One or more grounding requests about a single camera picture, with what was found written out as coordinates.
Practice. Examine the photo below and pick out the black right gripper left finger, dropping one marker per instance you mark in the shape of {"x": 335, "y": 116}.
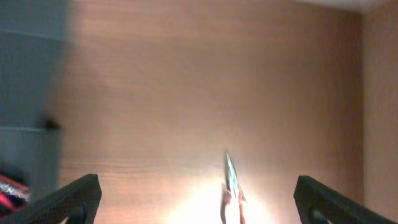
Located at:
{"x": 76, "y": 202}

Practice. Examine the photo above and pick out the orange socket bit rail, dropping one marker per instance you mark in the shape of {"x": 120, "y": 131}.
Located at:
{"x": 14, "y": 195}

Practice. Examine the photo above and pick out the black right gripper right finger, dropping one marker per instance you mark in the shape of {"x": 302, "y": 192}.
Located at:
{"x": 318, "y": 204}

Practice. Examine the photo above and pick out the black open box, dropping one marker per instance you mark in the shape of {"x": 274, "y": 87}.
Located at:
{"x": 33, "y": 39}

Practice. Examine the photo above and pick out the orange black needle nose pliers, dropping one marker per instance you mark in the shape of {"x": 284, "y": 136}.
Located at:
{"x": 233, "y": 200}

